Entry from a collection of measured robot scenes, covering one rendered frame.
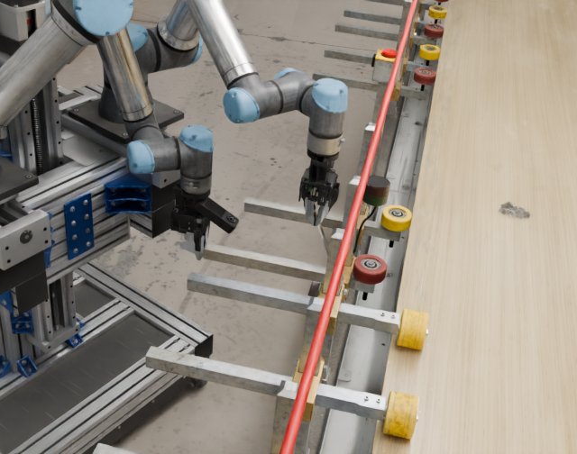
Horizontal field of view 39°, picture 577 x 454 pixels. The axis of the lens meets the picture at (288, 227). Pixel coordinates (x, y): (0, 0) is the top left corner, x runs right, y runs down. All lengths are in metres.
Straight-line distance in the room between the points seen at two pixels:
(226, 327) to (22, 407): 0.89
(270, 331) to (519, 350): 1.45
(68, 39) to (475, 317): 1.05
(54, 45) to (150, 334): 1.32
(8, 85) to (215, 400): 1.48
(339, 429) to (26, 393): 1.06
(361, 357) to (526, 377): 0.52
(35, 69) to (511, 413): 1.16
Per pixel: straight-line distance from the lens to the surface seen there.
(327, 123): 1.71
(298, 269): 1.98
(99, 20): 1.64
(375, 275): 1.93
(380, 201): 1.87
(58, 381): 2.62
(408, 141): 3.16
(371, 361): 2.11
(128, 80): 1.88
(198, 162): 1.87
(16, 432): 2.50
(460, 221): 2.19
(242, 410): 2.80
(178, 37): 2.16
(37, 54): 1.69
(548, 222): 2.29
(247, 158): 4.17
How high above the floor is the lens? 2.05
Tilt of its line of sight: 34 degrees down
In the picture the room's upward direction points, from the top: 6 degrees clockwise
